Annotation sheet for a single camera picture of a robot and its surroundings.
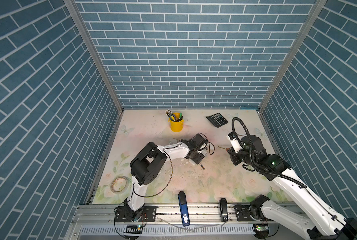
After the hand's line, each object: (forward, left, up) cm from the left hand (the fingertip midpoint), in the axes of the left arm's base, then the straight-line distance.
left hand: (198, 157), depth 94 cm
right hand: (-5, -13, +21) cm, 25 cm away
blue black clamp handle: (-29, +10, +4) cm, 31 cm away
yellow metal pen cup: (+22, +14, +4) cm, 26 cm away
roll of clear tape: (-16, +46, -1) cm, 49 cm away
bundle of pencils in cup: (+23, +18, +15) cm, 33 cm away
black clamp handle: (-30, -10, +4) cm, 32 cm away
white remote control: (-5, +4, +4) cm, 8 cm away
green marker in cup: (+26, +11, +11) cm, 31 cm away
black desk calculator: (+29, -17, +2) cm, 34 cm away
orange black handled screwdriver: (-5, -13, +18) cm, 23 cm away
